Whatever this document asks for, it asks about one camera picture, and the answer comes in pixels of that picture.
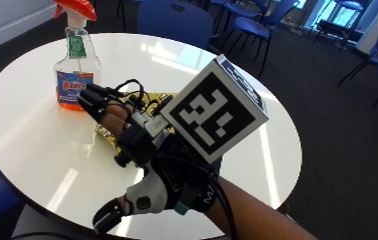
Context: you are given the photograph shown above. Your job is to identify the white cube with black markers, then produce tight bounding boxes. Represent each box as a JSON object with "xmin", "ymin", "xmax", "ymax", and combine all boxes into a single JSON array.
[{"xmin": 159, "ymin": 54, "xmax": 270, "ymax": 164}]

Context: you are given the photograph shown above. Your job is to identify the clear spray bottle orange liquid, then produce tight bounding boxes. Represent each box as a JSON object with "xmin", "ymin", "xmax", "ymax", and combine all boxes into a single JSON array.
[{"xmin": 52, "ymin": 0, "xmax": 103, "ymax": 112}]

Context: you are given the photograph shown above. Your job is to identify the black glove cable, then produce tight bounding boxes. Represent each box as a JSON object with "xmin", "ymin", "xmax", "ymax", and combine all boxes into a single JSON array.
[{"xmin": 153, "ymin": 152, "xmax": 240, "ymax": 240}]

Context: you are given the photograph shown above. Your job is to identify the yellow snack packet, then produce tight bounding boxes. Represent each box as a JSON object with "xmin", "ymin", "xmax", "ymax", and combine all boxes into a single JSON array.
[{"xmin": 93, "ymin": 91, "xmax": 179, "ymax": 155}]

